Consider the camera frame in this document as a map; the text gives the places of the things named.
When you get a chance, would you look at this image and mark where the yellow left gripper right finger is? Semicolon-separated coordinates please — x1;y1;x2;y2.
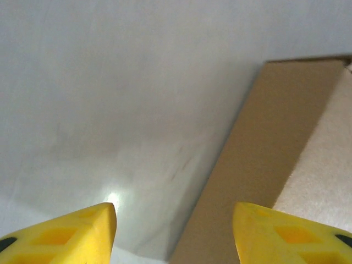
233;202;352;264

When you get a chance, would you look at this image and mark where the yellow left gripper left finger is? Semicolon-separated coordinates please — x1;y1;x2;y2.
0;202;117;264

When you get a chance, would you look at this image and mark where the brown cardboard box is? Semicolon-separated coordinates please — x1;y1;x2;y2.
169;53;352;264

